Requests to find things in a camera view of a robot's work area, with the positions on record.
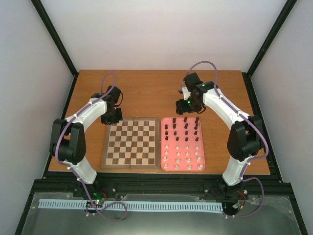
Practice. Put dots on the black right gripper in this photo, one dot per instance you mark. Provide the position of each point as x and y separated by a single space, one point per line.
182 108

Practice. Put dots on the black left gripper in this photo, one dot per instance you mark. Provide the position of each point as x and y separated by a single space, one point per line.
119 118

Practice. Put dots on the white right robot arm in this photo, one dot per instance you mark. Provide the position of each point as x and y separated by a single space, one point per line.
245 137

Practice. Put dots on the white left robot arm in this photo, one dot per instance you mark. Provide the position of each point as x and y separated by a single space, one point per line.
68 142

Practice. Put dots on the wooden chess board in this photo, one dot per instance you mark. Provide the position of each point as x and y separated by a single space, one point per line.
133 143

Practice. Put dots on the pink plastic tray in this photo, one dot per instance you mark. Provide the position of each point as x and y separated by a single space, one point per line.
172 143

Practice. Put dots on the light blue cable duct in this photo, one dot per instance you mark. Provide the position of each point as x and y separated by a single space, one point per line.
132 206

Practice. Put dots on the black aluminium frame rail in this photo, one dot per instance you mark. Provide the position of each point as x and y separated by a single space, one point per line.
124 183

